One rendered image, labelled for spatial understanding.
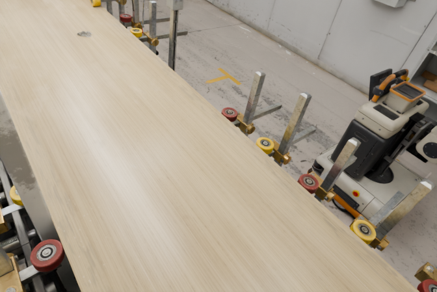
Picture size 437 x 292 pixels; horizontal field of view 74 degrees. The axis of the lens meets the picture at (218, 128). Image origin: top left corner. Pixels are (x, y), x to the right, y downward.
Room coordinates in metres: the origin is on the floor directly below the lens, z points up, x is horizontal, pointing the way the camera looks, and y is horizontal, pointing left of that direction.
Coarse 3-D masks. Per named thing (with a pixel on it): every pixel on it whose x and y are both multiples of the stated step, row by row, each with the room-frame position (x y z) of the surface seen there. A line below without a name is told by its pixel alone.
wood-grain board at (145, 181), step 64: (0, 0) 1.90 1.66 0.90; (64, 0) 2.12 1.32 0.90; (0, 64) 1.16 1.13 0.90; (64, 64) 1.27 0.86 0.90; (128, 64) 1.40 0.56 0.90; (64, 128) 0.82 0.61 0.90; (128, 128) 0.89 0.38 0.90; (192, 128) 0.97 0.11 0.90; (64, 192) 0.53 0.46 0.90; (128, 192) 0.58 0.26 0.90; (192, 192) 0.63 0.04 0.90; (256, 192) 0.69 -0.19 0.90; (128, 256) 0.37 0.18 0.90; (192, 256) 0.41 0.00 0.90; (256, 256) 0.45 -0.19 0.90; (320, 256) 0.49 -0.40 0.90
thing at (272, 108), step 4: (276, 104) 1.42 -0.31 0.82; (280, 104) 1.43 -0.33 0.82; (264, 108) 1.36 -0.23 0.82; (268, 108) 1.36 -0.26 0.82; (272, 108) 1.37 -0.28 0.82; (276, 108) 1.40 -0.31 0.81; (280, 108) 1.42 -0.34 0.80; (256, 112) 1.30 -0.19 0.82; (260, 112) 1.31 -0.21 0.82; (264, 112) 1.32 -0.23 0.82; (268, 112) 1.34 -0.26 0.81; (256, 116) 1.28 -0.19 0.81; (260, 116) 1.30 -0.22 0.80; (236, 120) 1.19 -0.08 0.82; (252, 120) 1.26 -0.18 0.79; (236, 124) 1.17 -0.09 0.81
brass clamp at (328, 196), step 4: (316, 176) 0.89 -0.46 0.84; (320, 180) 0.87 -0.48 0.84; (320, 184) 0.85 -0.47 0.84; (320, 188) 0.83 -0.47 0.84; (332, 188) 0.84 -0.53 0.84; (316, 192) 0.83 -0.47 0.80; (320, 192) 0.82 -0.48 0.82; (324, 192) 0.81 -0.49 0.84; (328, 192) 0.81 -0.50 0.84; (332, 192) 0.81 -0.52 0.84; (320, 196) 0.82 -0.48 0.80; (324, 196) 0.80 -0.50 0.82; (328, 196) 0.80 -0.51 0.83; (332, 196) 0.80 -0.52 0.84; (328, 200) 0.79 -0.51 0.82
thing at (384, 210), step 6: (396, 192) 0.91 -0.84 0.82; (390, 198) 0.86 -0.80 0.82; (396, 198) 0.87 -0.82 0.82; (384, 204) 0.82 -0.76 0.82; (390, 204) 0.83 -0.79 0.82; (378, 210) 0.79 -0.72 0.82; (384, 210) 0.79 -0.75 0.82; (378, 216) 0.76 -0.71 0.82; (384, 216) 0.76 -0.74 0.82; (372, 222) 0.72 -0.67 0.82
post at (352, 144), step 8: (352, 144) 0.82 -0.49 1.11; (344, 152) 0.83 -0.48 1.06; (352, 152) 0.82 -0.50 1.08; (336, 160) 0.84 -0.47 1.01; (344, 160) 0.82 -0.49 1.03; (336, 168) 0.82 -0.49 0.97; (344, 168) 0.84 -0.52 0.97; (328, 176) 0.83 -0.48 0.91; (336, 176) 0.81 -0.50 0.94; (328, 184) 0.82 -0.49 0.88; (320, 200) 0.82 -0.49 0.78
